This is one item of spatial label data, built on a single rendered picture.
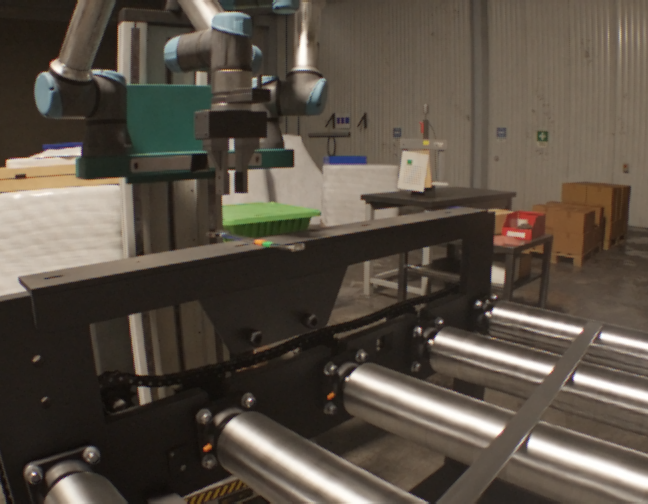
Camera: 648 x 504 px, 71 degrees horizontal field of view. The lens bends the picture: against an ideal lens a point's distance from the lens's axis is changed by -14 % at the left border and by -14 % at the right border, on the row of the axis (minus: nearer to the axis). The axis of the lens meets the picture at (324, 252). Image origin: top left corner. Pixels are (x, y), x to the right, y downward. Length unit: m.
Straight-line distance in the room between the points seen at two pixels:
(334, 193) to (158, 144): 6.21
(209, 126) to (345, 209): 6.89
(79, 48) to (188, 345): 1.06
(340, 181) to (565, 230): 3.32
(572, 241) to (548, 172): 5.12
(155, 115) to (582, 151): 10.20
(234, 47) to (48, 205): 3.32
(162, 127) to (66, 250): 2.68
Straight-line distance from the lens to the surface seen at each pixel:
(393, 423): 0.97
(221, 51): 0.95
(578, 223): 6.47
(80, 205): 4.12
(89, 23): 1.31
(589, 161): 11.20
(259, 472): 0.79
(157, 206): 1.71
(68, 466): 0.81
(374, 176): 7.76
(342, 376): 1.06
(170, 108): 1.63
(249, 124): 0.96
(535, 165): 11.62
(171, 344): 1.83
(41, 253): 4.23
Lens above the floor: 1.34
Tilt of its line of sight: 12 degrees down
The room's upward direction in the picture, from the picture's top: straight up
